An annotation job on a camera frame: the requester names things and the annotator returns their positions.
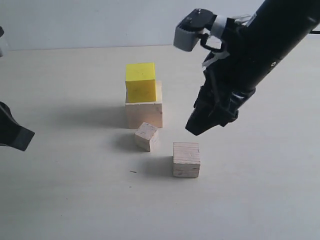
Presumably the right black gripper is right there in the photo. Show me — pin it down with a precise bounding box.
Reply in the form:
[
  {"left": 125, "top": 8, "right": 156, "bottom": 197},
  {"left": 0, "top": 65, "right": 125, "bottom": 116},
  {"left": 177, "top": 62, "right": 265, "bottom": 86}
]
[{"left": 185, "top": 23, "right": 283, "bottom": 136}]

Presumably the medium striped wooden cube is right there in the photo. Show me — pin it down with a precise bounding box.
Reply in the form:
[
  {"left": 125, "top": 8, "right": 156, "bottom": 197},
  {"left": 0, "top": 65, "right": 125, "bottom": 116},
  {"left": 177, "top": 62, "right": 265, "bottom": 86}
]
[{"left": 172, "top": 142, "right": 201, "bottom": 178}]

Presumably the large light wooden cube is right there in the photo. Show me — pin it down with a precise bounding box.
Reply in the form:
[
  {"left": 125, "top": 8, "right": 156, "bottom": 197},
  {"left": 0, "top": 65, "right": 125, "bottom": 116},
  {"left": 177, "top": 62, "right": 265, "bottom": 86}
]
[{"left": 124, "top": 81, "right": 163, "bottom": 129}]

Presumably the yellow painted cube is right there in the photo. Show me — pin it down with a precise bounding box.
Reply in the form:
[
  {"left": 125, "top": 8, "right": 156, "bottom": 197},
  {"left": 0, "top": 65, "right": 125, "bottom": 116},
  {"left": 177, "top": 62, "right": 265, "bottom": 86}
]
[{"left": 125, "top": 62, "right": 157, "bottom": 103}]

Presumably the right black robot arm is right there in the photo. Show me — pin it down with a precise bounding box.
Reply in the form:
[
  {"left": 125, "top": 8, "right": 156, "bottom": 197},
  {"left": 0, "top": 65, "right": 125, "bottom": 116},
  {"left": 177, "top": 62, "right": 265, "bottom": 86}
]
[{"left": 179, "top": 0, "right": 320, "bottom": 136}]

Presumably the small light wooden cube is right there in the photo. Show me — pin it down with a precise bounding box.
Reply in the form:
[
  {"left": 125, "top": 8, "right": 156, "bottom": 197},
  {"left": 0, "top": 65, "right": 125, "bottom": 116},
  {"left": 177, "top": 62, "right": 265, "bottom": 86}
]
[{"left": 134, "top": 122, "right": 159, "bottom": 152}]

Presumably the white tape strip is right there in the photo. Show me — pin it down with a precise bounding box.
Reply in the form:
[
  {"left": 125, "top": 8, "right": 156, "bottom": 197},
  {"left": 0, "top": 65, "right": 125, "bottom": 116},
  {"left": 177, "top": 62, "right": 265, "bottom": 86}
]
[{"left": 201, "top": 51, "right": 230, "bottom": 68}]

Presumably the right black cable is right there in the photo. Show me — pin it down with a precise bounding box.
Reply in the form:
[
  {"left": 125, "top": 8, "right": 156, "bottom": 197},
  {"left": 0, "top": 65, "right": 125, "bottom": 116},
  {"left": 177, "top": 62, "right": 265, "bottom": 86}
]
[{"left": 198, "top": 32, "right": 226, "bottom": 52}]

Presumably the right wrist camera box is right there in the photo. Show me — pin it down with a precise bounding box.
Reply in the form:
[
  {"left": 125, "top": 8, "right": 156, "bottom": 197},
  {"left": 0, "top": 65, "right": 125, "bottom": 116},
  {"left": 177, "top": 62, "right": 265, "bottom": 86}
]
[{"left": 173, "top": 8, "right": 217, "bottom": 52}]

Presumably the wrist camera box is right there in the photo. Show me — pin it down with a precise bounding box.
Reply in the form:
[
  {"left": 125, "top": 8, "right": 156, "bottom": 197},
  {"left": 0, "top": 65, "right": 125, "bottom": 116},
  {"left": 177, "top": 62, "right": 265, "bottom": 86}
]
[
  {"left": 0, "top": 26, "right": 9, "bottom": 58},
  {"left": 173, "top": 8, "right": 217, "bottom": 52}
]

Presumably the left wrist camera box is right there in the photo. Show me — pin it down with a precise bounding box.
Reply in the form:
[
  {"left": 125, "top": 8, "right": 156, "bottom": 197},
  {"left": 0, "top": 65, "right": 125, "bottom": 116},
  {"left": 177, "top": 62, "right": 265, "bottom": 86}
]
[{"left": 0, "top": 26, "right": 9, "bottom": 58}]

